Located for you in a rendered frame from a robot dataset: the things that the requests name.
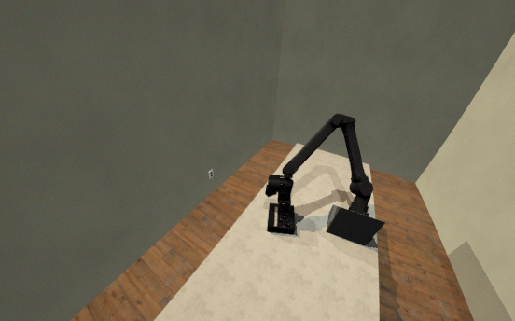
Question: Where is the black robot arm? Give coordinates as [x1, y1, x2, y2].
[265, 114, 373, 216]

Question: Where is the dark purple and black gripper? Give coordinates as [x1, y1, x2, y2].
[278, 190, 292, 208]

